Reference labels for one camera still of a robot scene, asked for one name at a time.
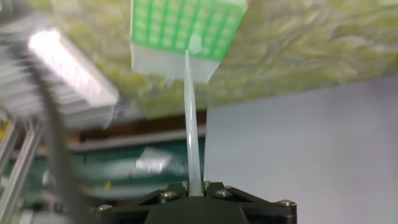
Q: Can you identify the grey cable trunking rail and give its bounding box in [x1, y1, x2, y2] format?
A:
[68, 126, 206, 153]

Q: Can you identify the green workbench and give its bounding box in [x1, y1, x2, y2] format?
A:
[18, 139, 206, 200]

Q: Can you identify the white power strip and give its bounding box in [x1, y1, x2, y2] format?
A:
[27, 27, 121, 108]

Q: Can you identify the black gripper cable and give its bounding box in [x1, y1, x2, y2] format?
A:
[30, 62, 93, 224]

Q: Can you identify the green pipette tip holder box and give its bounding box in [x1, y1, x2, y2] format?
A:
[130, 0, 249, 85]

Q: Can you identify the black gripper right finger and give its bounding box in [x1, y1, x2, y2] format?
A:
[203, 182, 298, 224]

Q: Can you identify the aluminium table leg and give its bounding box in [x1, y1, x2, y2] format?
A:
[0, 119, 43, 224]

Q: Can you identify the green marble pattern mat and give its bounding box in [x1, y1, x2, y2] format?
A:
[27, 0, 398, 119]

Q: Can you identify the flat clear plastic bag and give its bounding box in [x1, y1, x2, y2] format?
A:
[136, 147, 172, 174]

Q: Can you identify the large clear pipette tip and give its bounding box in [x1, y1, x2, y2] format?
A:
[183, 49, 205, 197]

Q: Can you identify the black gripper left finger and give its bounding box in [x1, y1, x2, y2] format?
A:
[96, 182, 189, 224]

